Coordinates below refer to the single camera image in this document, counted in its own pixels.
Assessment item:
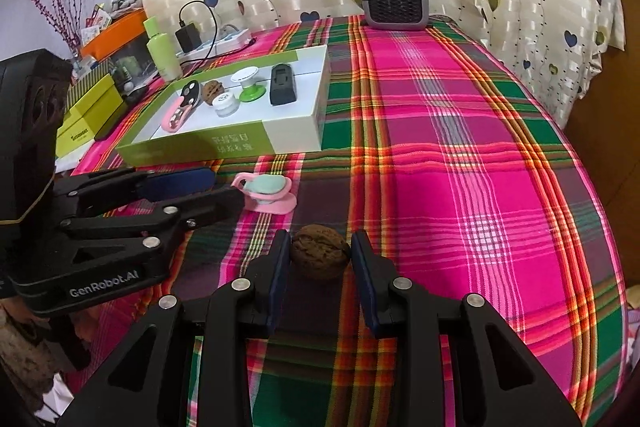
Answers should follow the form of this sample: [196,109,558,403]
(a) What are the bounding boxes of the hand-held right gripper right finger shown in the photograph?
[350,231,583,427]

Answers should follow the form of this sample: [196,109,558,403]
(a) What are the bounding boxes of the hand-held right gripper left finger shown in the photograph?
[57,229,292,427]

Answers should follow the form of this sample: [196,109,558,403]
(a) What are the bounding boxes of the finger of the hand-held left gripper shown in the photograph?
[52,166,217,218]
[59,187,246,254]

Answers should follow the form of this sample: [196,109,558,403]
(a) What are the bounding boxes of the pink clip with mint pad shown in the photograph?
[233,173,297,214]

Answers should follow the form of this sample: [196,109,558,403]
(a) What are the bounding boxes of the pink case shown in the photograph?
[161,102,197,134]

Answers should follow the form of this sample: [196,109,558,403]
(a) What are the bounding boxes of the small white jar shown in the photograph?
[212,93,237,118]

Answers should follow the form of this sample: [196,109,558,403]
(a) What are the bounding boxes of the green and white cardboard box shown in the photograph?
[116,45,331,168]

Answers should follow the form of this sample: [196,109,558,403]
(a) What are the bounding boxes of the black rectangular device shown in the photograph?
[270,63,298,106]

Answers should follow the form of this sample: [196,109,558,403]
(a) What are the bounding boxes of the person's left forearm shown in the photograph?
[0,294,66,413]

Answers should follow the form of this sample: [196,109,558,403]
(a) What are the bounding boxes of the yellow-green shoe box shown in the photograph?
[55,74,131,160]

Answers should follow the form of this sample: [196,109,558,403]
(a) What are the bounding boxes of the striped grey gift box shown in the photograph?
[67,59,117,108]

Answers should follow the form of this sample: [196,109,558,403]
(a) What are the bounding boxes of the black and white round remote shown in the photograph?
[180,79,202,108]

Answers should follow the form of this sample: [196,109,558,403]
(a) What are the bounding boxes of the black phone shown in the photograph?
[95,84,151,142]

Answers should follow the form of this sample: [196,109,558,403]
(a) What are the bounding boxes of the green and white suction holder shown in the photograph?
[231,67,262,102]

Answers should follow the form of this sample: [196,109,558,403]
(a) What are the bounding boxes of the printed cards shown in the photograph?
[82,4,113,42]

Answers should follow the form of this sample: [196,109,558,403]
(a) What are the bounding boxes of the orange storage box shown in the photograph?
[80,11,149,60]

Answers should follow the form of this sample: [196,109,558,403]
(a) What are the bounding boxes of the light green bottle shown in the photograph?
[143,17,183,82]

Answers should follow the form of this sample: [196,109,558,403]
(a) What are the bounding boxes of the black charger plug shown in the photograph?
[175,24,202,52]

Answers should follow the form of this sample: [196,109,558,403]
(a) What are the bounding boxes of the white power strip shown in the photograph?
[177,29,253,60]

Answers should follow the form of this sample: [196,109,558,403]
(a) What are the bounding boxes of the pink plaid tablecloth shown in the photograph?
[55,14,628,427]

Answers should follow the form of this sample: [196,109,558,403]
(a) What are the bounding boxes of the wooden furniture panel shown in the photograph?
[570,0,640,308]

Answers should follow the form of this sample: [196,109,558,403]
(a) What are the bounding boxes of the black charger cable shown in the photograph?
[179,0,258,55]

